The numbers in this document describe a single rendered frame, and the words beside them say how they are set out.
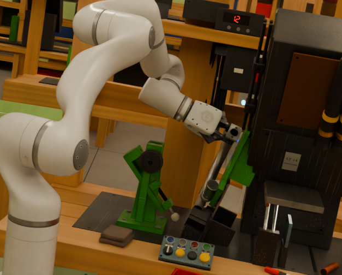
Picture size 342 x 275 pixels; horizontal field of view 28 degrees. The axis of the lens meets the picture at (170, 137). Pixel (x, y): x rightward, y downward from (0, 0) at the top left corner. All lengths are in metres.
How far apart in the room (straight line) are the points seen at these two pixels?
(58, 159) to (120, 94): 1.08
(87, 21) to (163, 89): 0.47
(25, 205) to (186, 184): 1.02
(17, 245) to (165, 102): 0.76
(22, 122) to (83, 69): 0.21
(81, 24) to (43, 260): 0.60
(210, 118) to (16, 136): 0.80
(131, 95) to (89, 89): 0.92
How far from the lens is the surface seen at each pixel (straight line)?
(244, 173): 2.10
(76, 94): 1.60
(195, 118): 2.15
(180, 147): 2.46
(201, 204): 2.16
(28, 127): 1.55
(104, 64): 1.68
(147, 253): 1.99
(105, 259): 1.97
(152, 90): 2.14
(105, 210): 2.29
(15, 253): 1.63
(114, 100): 2.57
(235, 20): 2.31
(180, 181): 2.49
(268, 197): 1.92
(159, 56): 2.00
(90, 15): 1.79
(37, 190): 1.59
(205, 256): 1.94
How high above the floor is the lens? 1.61
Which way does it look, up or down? 11 degrees down
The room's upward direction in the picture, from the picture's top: 10 degrees clockwise
